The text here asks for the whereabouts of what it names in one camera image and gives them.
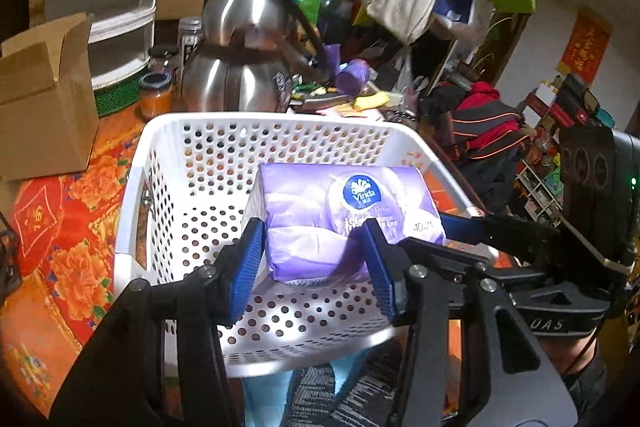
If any purple plastic scoop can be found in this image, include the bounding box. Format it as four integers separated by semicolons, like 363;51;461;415
323;44;370;98

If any red wall scroll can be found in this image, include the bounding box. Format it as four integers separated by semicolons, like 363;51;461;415
556;8;613;87

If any brown cardboard box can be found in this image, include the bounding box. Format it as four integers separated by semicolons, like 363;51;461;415
0;13;99;181

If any red black jacket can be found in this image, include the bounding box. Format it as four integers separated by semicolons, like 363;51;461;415
420;81;528;213

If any light blue cloth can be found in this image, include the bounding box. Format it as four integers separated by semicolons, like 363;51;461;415
241;349;369;426

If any purple tissue pack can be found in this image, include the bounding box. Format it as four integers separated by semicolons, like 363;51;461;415
243;164;446;286

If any orange glass jar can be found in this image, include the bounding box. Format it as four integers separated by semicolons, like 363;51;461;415
139;72;172;121

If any white perforated plastic basket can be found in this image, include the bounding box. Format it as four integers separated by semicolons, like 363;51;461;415
114;113;477;377

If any stainless steel kettle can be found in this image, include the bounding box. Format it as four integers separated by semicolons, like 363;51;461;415
180;0;333;113

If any cluttered white shelf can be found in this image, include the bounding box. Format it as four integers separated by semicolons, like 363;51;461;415
510;74;615;227

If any black knit glove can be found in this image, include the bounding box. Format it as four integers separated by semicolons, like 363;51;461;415
281;339;404;426

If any red floral tablecloth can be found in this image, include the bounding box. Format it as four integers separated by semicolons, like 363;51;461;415
1;106;144;417

